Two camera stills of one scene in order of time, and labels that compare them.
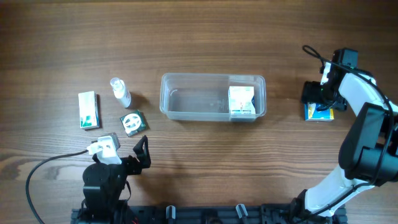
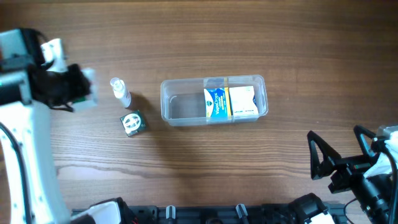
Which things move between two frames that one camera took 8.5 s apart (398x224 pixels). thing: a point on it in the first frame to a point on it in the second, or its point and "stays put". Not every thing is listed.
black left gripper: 132,163 to 73,86
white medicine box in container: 240,100 stays put
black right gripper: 311,93 to 347,168
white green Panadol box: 89,111 to 92,99
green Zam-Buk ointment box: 133,122 stays put
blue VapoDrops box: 312,114 to 217,104
